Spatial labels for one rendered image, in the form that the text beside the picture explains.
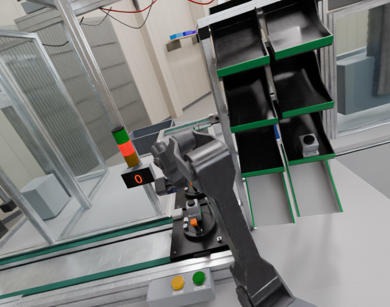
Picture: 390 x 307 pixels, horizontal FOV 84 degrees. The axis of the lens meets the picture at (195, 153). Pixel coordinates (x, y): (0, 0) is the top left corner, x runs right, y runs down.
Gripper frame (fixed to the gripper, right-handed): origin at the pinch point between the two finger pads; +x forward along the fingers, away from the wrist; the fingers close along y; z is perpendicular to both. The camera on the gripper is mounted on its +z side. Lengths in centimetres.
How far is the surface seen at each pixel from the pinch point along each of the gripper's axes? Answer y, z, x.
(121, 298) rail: 32.2, -31.2, 10.6
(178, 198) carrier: 9.8, 4.7, 28.9
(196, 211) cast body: -1.2, -8.5, 7.1
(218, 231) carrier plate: -6.9, -16.8, 12.5
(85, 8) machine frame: 42, 133, -5
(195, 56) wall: -34, 594, 432
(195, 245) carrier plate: 2.1, -19.8, 10.2
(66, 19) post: 19, 48, -41
